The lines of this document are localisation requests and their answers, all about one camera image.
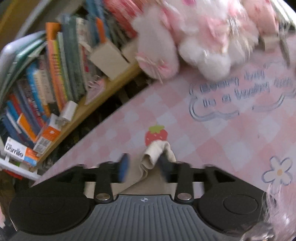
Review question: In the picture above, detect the beige pen holder box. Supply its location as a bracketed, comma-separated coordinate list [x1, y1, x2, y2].
[89, 39, 130, 80]

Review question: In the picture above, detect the long white orange carton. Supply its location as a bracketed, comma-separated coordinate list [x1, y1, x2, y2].
[33, 113, 62, 154]

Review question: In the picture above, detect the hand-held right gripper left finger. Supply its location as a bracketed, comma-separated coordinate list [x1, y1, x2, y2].
[58, 153, 131, 204]

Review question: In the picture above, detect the beige printed t-shirt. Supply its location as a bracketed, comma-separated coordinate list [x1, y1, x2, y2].
[83, 140, 208, 200]

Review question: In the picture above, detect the tall white orange toothbrush box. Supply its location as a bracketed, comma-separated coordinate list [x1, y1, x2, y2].
[5, 137, 40, 167]

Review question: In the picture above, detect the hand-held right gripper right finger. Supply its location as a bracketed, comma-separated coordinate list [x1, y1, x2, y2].
[157, 152, 232, 204]

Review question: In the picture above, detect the pink notepad with clips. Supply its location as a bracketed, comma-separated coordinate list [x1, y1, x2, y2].
[85, 79, 107, 105]

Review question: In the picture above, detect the white pink plush bunny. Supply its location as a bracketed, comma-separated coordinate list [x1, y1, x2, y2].
[159, 0, 259, 80]

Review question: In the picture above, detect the row of colourful books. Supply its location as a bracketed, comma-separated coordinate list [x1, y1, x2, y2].
[0, 0, 139, 149]

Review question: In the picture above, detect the bookshelf with wooden boards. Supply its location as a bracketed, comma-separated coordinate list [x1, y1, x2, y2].
[0, 0, 144, 181]

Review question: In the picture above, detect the small pink plush toy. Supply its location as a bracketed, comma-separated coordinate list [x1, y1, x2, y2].
[243, 0, 280, 35]

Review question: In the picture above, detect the white charger plug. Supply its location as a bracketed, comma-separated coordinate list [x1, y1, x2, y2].
[60, 101, 78, 122]

